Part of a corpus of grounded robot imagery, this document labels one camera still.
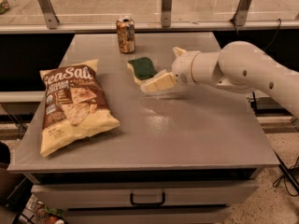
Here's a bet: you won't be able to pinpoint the black cables on floor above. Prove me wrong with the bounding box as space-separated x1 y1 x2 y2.
272 154 299 198

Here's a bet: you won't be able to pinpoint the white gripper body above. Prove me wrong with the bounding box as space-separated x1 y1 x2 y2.
172 51 200 85

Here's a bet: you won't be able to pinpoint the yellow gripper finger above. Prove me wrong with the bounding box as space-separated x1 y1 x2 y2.
173 47 187 57
140 70 177 93

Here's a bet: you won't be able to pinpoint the middle metal rail bracket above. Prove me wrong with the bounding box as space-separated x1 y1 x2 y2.
161 0 172 27

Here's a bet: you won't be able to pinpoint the green and yellow sponge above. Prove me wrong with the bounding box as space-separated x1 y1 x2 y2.
127 57 157 85

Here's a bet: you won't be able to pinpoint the orange drink can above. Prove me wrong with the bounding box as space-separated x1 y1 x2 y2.
116 15 135 53

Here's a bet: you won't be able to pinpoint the right metal rail bracket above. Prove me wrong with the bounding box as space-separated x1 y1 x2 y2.
232 0 252 26

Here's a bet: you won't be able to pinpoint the grey drawer with black handle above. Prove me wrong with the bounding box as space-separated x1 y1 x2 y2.
32 180 258 210

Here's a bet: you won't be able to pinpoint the colourful packages on lower shelf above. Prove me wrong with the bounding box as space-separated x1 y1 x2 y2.
19 194 67 224

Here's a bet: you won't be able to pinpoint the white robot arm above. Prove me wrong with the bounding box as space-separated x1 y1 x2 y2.
141 41 299 118

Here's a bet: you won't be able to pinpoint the dark round object left edge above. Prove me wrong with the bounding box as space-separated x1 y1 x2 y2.
0 142 10 168

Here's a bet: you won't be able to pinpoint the black cable behind table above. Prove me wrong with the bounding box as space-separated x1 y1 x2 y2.
230 17 283 53

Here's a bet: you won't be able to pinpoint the sea salt chips bag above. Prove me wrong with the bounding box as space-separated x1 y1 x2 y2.
40 60 120 157

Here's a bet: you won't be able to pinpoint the left metal rail bracket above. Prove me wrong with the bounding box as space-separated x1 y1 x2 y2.
37 0 60 29

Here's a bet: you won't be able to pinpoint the small item top left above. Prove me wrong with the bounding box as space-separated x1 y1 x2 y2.
0 0 10 15

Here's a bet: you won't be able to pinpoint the metal rail bracket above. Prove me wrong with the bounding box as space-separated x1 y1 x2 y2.
161 0 172 27
37 0 60 29
232 0 252 26

